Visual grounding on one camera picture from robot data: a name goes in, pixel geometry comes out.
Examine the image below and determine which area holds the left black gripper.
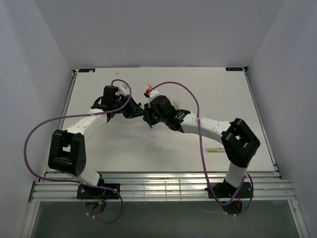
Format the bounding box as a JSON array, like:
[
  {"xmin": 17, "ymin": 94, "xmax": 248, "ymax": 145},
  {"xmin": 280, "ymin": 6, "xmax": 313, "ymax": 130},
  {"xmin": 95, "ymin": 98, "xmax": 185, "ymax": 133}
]
[{"xmin": 112, "ymin": 94, "xmax": 146, "ymax": 119}]

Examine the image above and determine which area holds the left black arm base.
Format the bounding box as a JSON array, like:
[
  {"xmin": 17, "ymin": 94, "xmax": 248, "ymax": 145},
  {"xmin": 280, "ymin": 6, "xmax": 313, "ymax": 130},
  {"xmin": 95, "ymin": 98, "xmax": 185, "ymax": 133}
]
[{"xmin": 76, "ymin": 184, "xmax": 119, "ymax": 200}]

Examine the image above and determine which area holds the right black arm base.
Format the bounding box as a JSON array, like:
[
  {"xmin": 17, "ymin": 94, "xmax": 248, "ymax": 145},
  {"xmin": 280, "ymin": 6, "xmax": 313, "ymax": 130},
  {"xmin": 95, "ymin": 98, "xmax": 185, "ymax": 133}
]
[{"xmin": 211, "ymin": 182, "xmax": 252, "ymax": 199}]

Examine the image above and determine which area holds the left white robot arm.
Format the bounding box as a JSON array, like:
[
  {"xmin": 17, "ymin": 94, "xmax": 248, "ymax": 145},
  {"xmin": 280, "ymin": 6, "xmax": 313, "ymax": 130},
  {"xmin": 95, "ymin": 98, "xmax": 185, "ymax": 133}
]
[{"xmin": 48, "ymin": 83, "xmax": 144, "ymax": 198}]

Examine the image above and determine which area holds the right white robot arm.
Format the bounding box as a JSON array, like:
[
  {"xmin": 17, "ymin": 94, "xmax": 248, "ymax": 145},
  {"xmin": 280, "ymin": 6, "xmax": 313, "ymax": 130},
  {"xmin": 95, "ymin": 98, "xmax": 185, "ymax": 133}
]
[{"xmin": 143, "ymin": 93, "xmax": 261, "ymax": 197}]

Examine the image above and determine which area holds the left blue corner label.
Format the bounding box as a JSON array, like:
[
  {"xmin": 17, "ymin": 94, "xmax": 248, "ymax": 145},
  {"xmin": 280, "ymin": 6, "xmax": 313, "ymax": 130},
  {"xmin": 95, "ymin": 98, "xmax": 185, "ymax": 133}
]
[{"xmin": 78, "ymin": 68, "xmax": 96, "ymax": 73}]

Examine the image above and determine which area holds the blue corner label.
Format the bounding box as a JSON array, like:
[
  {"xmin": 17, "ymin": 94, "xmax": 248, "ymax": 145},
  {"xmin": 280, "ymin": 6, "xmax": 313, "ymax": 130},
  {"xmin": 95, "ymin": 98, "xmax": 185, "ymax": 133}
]
[
  {"xmin": 78, "ymin": 68, "xmax": 96, "ymax": 73},
  {"xmin": 225, "ymin": 67, "xmax": 243, "ymax": 71}
]

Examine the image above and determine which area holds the yellow highlighter near front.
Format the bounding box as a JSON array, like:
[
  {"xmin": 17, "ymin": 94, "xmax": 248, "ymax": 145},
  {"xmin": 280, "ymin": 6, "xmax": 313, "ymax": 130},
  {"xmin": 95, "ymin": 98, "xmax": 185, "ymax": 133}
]
[{"xmin": 204, "ymin": 147, "xmax": 225, "ymax": 153}]

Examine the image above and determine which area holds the right blue corner label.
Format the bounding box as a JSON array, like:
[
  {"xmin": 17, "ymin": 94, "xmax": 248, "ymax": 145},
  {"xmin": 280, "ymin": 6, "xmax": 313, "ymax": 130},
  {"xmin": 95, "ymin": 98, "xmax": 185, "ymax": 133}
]
[{"xmin": 225, "ymin": 67, "xmax": 243, "ymax": 71}]

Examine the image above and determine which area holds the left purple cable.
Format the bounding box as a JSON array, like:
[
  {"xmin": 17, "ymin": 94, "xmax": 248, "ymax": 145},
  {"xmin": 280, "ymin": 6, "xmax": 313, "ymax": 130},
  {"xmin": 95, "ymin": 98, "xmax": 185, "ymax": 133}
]
[{"xmin": 24, "ymin": 78, "xmax": 132, "ymax": 224}]

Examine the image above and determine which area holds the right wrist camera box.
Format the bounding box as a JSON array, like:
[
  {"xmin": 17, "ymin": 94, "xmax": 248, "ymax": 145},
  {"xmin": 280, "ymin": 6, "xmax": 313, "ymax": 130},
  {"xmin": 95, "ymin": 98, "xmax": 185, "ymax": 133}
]
[{"xmin": 148, "ymin": 89, "xmax": 160, "ymax": 104}]

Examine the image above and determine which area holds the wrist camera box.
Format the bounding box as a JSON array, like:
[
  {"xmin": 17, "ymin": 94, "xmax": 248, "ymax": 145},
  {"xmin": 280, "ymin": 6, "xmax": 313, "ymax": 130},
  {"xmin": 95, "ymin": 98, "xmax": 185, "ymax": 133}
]
[
  {"xmin": 119, "ymin": 83, "xmax": 129, "ymax": 97},
  {"xmin": 148, "ymin": 89, "xmax": 160, "ymax": 104}
]

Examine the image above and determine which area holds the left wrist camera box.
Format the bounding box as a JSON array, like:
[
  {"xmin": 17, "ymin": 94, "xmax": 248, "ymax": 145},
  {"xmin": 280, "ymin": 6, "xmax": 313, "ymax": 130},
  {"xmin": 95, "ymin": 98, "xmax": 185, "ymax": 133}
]
[{"xmin": 119, "ymin": 83, "xmax": 129, "ymax": 97}]

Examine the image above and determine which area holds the white wire guard grid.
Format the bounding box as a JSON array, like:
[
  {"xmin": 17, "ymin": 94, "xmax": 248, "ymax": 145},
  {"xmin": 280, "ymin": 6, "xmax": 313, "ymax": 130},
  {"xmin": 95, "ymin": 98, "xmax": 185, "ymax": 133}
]
[{"xmin": 131, "ymin": 181, "xmax": 182, "ymax": 202}]

